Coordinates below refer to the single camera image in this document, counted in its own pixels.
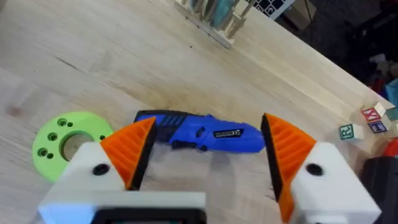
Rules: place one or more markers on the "red round object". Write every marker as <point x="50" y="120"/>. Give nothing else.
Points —
<point x="391" y="148"/>

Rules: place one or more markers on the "blue electric screwdriver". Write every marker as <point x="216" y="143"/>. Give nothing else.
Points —
<point x="205" y="132"/>

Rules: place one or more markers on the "black and white marker board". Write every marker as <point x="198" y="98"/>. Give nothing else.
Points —
<point x="270" y="6"/>

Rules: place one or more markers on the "grey plate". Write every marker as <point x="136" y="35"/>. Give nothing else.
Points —
<point x="199" y="5"/>

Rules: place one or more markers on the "teal plate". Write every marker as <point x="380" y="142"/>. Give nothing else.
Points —
<point x="223" y="11"/>

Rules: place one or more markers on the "toy block with red letter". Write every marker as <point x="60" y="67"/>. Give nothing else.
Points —
<point x="372" y="113"/>

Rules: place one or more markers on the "toy block with blue letter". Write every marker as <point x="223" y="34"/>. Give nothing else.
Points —
<point x="378" y="126"/>

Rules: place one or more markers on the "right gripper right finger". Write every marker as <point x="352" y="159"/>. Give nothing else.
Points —
<point x="311" y="180"/>

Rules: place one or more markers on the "toy block with green letter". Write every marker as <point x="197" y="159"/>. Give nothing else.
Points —
<point x="350" y="132"/>

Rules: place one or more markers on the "green disc with holes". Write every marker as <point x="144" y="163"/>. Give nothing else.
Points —
<point x="59" y="143"/>

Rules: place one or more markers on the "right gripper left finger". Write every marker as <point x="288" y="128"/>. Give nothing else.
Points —
<point x="124" y="155"/>

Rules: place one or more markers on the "wooden peg rack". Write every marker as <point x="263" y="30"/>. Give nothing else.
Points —
<point x="214" y="26"/>

